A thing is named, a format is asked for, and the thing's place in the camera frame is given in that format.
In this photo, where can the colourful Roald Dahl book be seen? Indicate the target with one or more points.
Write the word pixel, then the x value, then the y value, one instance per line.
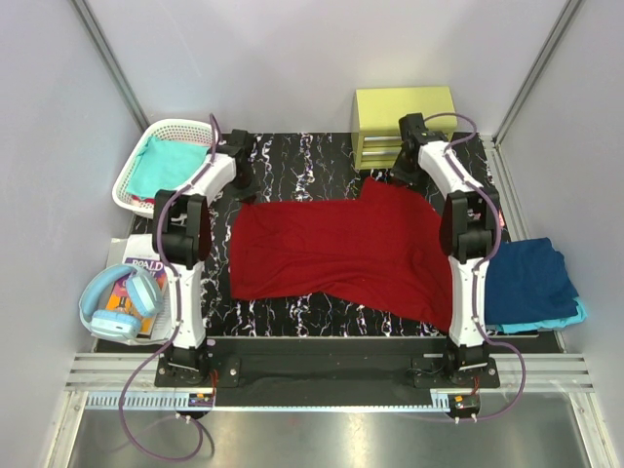
pixel 145 294

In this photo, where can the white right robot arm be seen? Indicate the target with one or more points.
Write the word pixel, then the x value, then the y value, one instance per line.
pixel 470 235

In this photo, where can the white plastic laundry basket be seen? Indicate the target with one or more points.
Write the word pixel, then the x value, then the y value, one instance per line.
pixel 168 129

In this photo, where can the teal folded t shirt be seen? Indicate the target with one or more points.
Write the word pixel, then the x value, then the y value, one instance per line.
pixel 164 164

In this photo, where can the red t shirt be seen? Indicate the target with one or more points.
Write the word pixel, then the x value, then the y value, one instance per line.
pixel 380 250

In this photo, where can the pink folded shirt in basket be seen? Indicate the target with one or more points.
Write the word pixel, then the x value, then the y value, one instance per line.
pixel 142 202

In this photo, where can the yellow green drawer cabinet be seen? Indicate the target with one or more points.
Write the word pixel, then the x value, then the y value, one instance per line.
pixel 376 139

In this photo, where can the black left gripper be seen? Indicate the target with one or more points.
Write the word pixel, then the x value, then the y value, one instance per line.
pixel 246 182

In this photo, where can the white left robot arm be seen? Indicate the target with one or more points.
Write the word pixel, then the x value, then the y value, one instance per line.
pixel 181 236

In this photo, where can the aluminium frame post left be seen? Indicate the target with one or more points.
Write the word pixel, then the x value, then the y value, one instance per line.
pixel 87 17

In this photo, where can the aluminium frame post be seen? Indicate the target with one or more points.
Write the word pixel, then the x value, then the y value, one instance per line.
pixel 556 35
pixel 87 17

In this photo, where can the light blue shirt under pile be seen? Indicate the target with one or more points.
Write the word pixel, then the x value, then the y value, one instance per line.
pixel 548 325

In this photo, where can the aluminium frame post right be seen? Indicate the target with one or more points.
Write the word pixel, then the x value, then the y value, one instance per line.
pixel 556 35

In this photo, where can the blue t shirt pile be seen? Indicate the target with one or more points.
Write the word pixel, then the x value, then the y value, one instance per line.
pixel 527 282

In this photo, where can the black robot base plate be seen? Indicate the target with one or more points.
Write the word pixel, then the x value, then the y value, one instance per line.
pixel 323 373

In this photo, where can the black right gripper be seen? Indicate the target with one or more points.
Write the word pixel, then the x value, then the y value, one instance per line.
pixel 402 177

